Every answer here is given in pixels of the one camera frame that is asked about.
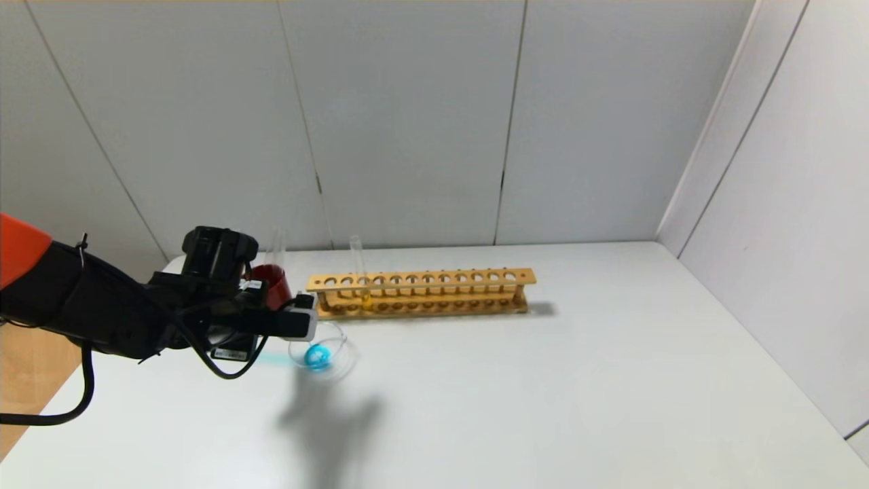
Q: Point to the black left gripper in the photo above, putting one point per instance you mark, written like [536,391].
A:
[231,352]

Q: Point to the yellow pigment glass test tube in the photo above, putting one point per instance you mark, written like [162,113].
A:
[366,299]

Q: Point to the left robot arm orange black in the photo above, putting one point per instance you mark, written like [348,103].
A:
[88,312]

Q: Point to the empty glass test tube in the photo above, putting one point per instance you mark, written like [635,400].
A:
[278,246]

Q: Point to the wooden test tube rack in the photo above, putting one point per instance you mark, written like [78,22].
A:
[421,279]

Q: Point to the dark red cup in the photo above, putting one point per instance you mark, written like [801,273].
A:
[275,288]

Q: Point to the clear glass dish with spout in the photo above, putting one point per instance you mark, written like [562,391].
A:
[343,353]

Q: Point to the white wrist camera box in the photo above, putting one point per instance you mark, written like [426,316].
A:
[302,326]

